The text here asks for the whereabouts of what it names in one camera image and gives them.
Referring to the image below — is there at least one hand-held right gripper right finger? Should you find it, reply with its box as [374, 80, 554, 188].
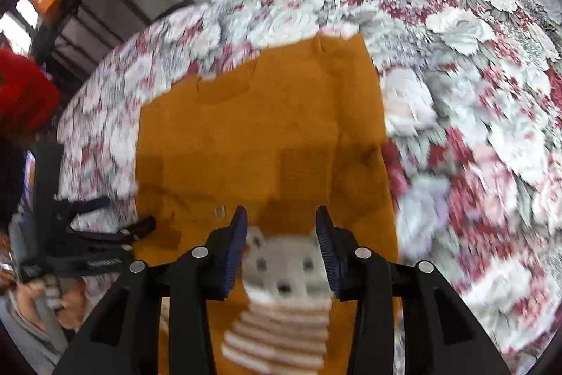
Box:
[316, 206, 512, 375]

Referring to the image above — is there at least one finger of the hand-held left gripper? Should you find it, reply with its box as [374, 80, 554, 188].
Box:
[57, 197, 111, 218]
[72, 216, 157, 244]

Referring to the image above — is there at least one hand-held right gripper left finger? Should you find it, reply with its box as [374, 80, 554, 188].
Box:
[53, 206, 249, 375]

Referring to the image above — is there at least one mustard knit sweater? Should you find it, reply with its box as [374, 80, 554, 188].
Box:
[134, 34, 400, 375]

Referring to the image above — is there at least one person's left hand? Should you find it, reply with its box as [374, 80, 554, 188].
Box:
[15, 276, 91, 332]

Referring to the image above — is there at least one red bag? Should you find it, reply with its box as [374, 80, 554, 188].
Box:
[0, 47, 60, 134]

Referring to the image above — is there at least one floral printed blanket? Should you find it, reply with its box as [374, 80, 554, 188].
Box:
[57, 0, 562, 375]

